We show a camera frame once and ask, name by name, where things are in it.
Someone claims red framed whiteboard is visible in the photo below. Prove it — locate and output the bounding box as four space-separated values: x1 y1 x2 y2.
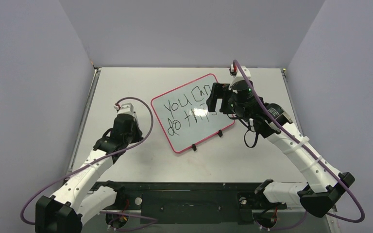
151 73 235 153

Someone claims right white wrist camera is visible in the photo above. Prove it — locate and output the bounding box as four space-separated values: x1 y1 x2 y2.
229 64 251 86

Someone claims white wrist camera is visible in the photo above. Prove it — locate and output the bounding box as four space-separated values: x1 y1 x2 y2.
114 103 136 117
229 64 251 86

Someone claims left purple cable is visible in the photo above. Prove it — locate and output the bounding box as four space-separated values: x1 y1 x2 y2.
20 97 158 232

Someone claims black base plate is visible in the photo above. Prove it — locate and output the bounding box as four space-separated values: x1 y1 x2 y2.
90 181 290 225

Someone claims purple cable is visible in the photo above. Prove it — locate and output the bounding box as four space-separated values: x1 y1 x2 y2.
232 59 366 232
20 97 158 232

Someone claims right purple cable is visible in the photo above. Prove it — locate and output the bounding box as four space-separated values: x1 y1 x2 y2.
232 59 366 232

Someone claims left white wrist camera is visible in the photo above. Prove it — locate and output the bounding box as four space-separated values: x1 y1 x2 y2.
114 103 136 117

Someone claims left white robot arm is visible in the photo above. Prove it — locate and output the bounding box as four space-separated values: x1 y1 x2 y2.
35 104 143 233

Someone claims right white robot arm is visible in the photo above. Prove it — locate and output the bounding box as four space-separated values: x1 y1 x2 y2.
206 80 355 217

